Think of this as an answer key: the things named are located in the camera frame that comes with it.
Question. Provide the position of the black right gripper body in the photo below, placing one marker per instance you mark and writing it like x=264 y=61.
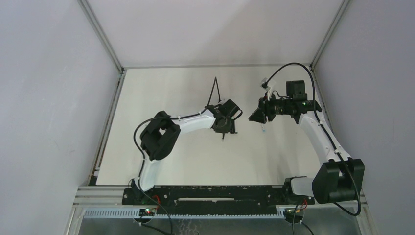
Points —
x=265 y=110

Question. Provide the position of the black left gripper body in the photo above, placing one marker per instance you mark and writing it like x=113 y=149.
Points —
x=223 y=129

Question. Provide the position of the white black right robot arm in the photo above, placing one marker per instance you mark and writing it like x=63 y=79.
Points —
x=340 y=176

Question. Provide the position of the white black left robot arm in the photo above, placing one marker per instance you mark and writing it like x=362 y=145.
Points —
x=156 y=137

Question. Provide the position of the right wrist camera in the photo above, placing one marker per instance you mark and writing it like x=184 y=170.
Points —
x=268 y=85

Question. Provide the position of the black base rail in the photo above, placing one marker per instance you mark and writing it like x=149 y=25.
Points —
x=215 y=200

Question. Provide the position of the aluminium frame rail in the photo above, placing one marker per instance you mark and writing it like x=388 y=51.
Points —
x=99 y=196

